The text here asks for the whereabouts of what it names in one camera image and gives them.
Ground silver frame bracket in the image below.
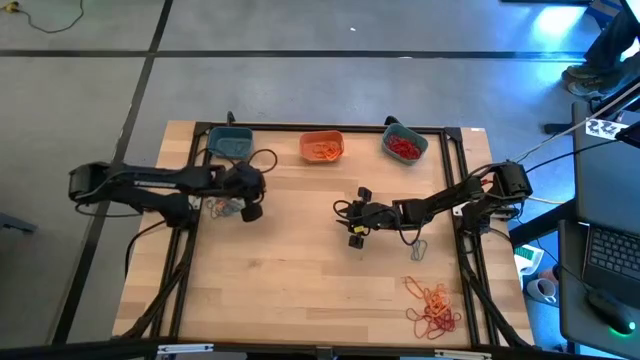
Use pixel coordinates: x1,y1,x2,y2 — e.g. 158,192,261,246
433,349,494,360
156,342,215,357

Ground black base cable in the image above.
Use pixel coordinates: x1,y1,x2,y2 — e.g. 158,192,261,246
123,218,174,279

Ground orange rubber band heap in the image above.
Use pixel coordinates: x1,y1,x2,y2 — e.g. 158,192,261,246
310,141,343,162

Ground black desk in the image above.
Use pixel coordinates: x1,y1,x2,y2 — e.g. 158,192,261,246
558,99,640,359

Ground blue plastic basket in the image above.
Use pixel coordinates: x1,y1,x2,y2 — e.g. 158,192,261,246
206,125,255,160

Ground black computer mouse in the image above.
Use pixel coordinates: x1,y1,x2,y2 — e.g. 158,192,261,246
586,288,638,336

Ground orange plastic basket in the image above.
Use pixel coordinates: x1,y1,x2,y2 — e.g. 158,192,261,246
298,130,346,165

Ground black laptop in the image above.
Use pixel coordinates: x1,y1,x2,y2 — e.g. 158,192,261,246
581,221,640,309

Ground grey rubber bands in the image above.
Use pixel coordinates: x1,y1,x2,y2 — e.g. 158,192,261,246
409,238,430,263

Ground grey floor object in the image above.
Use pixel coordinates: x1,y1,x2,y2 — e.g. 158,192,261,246
0,211,39,235

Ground black aluminium table frame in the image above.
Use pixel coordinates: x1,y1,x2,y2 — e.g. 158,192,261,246
119,121,534,351

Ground green and white box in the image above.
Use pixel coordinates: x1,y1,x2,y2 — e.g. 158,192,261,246
513,243,546,275

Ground white mug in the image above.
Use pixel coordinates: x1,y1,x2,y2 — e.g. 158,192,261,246
524,277,558,305

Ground person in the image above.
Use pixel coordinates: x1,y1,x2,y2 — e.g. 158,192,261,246
560,9,640,101

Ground orange and red band pile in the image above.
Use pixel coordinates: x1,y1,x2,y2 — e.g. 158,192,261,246
402,275,463,341

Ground white marker tag paper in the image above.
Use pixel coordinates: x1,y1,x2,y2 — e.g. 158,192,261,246
584,117,629,142

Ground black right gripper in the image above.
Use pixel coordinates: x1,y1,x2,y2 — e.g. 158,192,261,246
337,185,402,250

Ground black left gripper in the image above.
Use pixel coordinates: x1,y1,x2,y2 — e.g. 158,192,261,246
218,161,267,224

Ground white rod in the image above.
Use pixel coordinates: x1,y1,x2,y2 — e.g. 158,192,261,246
514,82,640,161

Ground red rubber band heap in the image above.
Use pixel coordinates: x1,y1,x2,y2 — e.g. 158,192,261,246
386,133,424,162

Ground mint green plastic basket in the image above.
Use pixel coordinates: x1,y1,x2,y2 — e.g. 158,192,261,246
381,122,430,166

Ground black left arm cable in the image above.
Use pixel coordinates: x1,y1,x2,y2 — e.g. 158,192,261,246
192,147,279,176

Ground black floor cable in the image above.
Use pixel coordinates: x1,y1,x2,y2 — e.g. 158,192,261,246
17,0,86,35

